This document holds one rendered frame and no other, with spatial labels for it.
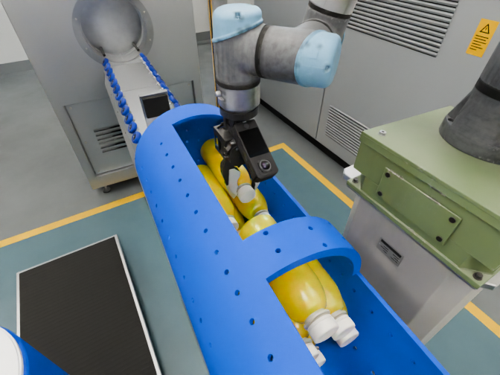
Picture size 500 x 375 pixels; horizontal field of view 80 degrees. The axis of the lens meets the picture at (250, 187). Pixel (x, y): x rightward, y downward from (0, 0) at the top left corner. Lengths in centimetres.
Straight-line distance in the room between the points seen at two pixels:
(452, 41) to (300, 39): 145
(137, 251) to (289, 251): 169
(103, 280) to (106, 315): 20
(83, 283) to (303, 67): 160
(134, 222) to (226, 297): 183
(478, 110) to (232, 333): 49
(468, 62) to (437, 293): 134
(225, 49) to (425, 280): 55
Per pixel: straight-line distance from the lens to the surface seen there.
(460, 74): 186
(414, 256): 66
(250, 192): 65
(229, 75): 50
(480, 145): 59
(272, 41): 46
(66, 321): 175
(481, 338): 202
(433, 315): 75
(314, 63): 45
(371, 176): 58
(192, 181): 52
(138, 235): 211
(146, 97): 116
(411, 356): 56
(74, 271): 190
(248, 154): 52
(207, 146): 75
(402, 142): 57
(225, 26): 48
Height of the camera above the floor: 155
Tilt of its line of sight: 43 degrees down
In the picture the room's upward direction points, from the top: straight up
